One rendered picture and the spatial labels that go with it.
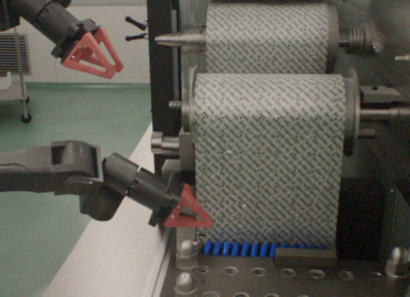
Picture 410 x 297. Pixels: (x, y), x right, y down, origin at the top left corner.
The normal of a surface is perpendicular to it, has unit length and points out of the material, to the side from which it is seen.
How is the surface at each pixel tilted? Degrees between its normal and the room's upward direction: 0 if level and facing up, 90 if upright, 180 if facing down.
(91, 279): 0
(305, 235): 90
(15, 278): 0
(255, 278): 0
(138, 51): 90
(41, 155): 27
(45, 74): 90
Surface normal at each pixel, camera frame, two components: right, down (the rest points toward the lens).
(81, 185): 0.21, 0.71
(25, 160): 0.10, -0.70
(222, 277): -0.01, -0.95
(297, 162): -0.08, 0.33
